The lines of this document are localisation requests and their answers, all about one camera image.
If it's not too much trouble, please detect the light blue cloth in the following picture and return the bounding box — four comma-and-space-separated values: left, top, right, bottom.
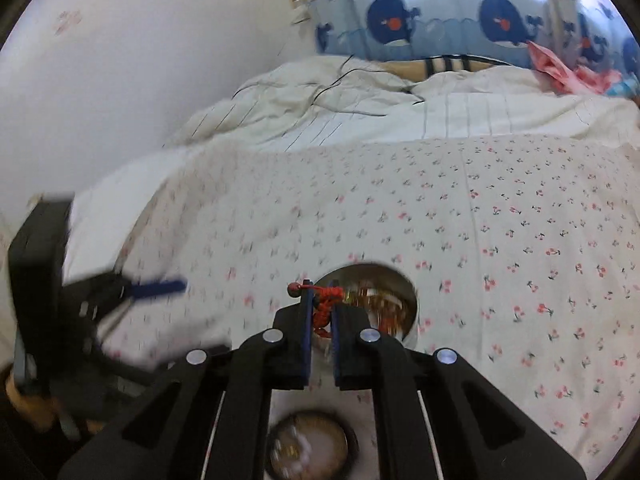
606, 77, 640, 101

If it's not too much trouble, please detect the person's left hand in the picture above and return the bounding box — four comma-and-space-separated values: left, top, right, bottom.
5, 372, 58, 433

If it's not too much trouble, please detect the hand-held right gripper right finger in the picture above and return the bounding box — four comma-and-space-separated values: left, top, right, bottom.
330, 305, 588, 480

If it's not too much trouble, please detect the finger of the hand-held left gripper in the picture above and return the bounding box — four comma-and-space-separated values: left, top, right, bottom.
95, 337, 173, 383
87, 272, 188, 323

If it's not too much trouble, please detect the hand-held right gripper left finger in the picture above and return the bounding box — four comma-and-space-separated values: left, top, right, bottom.
57, 280, 313, 480

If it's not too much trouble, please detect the round metal tin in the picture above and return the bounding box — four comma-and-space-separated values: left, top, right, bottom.
312, 261, 420, 356

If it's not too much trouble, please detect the white bed sheet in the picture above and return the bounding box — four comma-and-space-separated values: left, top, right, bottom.
62, 147, 201, 281

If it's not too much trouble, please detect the cherry print bed sheet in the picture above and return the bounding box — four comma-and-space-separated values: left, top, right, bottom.
100, 135, 640, 480

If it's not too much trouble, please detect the thin black cable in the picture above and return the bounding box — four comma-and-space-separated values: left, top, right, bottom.
232, 57, 426, 118

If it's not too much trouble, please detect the cream striped quilt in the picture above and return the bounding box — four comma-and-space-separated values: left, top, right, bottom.
162, 55, 640, 153

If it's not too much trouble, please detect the whale print blue fabric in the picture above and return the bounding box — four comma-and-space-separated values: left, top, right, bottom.
307, 0, 640, 73

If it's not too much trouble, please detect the pink cloth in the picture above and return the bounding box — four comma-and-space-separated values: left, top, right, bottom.
525, 40, 626, 96

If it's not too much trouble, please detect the tan dark-striped pillow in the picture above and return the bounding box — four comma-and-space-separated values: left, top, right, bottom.
385, 55, 521, 83

